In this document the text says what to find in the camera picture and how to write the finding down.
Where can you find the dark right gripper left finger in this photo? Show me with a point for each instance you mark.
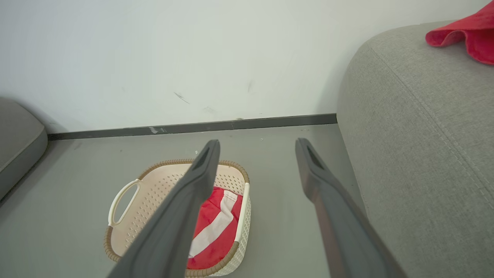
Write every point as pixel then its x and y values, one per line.
pixel 173 224

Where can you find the dark baseboard strip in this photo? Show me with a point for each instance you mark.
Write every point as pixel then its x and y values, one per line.
pixel 193 126

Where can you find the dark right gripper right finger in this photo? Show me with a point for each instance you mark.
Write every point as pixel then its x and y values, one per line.
pixel 339 224

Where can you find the grey seat cushion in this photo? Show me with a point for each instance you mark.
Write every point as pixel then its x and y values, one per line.
pixel 17 146

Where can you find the red basketball jersey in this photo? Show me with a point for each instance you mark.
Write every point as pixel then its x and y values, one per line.
pixel 474 34

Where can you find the cream plastic laundry basket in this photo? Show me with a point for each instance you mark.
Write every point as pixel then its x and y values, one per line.
pixel 154 193

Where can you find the red and white striped garment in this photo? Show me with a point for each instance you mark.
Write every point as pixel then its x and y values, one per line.
pixel 216 227

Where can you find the grey fabric sofa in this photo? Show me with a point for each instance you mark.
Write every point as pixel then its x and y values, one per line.
pixel 424 154

